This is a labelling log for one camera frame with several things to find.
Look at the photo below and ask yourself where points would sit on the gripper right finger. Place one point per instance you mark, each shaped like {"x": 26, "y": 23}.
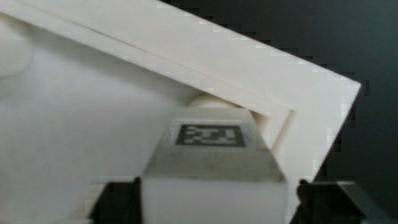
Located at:
{"x": 336, "y": 204}

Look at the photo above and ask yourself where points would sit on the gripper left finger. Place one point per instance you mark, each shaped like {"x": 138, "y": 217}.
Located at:
{"x": 117, "y": 206}

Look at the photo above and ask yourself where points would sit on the white table leg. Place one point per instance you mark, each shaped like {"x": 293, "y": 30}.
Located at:
{"x": 211, "y": 181}

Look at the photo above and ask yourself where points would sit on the white square tabletop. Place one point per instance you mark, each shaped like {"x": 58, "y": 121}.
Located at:
{"x": 106, "y": 63}

